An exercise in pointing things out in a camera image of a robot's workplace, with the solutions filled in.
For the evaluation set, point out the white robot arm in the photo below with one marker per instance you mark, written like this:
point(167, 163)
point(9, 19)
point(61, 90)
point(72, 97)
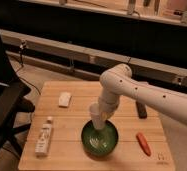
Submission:
point(117, 81)

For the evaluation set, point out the white ceramic cup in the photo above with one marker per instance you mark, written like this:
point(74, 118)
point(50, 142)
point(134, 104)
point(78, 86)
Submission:
point(96, 116)

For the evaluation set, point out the green ceramic bowl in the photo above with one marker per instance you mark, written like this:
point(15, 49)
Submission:
point(99, 143)

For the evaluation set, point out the white tube bottle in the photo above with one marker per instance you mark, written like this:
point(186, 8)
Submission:
point(42, 145)

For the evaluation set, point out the black office chair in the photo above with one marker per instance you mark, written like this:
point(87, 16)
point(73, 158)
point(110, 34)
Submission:
point(12, 101)

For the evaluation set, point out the white rectangular block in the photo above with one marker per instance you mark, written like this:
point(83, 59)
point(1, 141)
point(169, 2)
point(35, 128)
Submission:
point(64, 99)

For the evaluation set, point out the orange carrot toy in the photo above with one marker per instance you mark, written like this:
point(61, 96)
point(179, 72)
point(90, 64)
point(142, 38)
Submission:
point(143, 143)

